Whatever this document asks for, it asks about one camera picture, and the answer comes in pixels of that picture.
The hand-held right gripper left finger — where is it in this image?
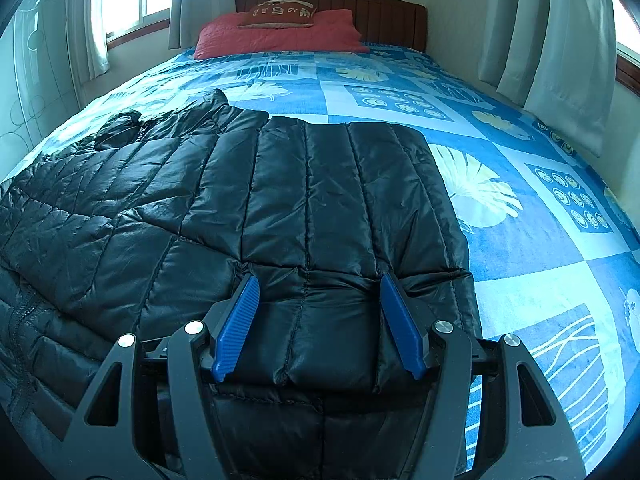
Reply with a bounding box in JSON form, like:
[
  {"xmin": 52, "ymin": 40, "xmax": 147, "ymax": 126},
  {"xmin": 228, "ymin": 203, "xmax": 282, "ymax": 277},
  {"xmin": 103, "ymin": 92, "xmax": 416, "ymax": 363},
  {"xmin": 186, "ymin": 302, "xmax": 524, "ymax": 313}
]
[{"xmin": 65, "ymin": 272, "xmax": 261, "ymax": 480}]

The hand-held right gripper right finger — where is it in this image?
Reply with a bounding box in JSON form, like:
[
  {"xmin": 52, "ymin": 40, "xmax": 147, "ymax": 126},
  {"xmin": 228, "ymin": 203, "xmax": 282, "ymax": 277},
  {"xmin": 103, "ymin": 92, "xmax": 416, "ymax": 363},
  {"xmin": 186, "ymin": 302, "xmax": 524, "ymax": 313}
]
[{"xmin": 379, "ymin": 272, "xmax": 587, "ymax": 480}]

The black puffer jacket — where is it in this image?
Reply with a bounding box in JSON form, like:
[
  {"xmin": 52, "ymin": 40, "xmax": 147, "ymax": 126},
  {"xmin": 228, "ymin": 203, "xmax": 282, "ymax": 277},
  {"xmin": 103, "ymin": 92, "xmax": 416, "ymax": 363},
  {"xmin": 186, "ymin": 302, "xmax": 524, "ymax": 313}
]
[{"xmin": 0, "ymin": 89, "xmax": 483, "ymax": 480}]

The blue patterned bed sheet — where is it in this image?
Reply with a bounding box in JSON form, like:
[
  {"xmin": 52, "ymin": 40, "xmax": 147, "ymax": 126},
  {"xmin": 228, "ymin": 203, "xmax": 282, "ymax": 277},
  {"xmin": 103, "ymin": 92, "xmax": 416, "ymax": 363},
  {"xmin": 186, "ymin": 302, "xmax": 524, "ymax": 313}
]
[{"xmin": 0, "ymin": 42, "xmax": 640, "ymax": 480}]

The red pillow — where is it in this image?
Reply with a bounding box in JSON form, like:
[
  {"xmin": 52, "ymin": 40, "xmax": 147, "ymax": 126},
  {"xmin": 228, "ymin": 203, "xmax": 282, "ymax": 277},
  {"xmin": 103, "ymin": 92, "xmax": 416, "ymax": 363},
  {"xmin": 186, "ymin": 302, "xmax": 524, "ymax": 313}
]
[{"xmin": 192, "ymin": 9, "xmax": 371, "ymax": 61}]

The wooden bed headboard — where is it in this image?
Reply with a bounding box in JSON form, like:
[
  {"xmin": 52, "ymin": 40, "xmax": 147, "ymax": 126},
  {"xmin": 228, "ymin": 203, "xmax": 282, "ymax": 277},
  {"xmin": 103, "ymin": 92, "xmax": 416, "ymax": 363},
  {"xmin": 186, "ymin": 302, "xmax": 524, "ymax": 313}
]
[{"xmin": 234, "ymin": 0, "xmax": 429, "ymax": 53}]

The white curtain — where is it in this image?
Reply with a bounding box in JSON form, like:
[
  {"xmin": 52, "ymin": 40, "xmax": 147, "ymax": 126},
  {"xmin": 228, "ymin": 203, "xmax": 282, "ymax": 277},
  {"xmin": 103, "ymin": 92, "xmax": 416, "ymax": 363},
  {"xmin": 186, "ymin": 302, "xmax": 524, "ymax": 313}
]
[
  {"xmin": 476, "ymin": 0, "xmax": 620, "ymax": 157},
  {"xmin": 66, "ymin": 0, "xmax": 110, "ymax": 80},
  {"xmin": 167, "ymin": 0, "xmax": 195, "ymax": 49}
]

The wardrobe with patterned glass door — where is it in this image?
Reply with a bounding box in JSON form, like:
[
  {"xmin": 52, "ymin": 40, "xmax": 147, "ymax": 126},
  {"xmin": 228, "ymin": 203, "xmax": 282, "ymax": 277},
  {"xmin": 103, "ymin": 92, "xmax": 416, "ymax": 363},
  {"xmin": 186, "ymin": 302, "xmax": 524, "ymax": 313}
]
[{"xmin": 0, "ymin": 0, "xmax": 82, "ymax": 181}]

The small brown printed cushion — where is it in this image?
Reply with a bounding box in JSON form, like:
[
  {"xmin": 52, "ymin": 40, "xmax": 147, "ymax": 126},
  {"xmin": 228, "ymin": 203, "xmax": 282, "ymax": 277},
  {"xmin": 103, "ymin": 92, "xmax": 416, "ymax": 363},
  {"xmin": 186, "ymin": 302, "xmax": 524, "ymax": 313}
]
[{"xmin": 237, "ymin": 0, "xmax": 317, "ymax": 29}]

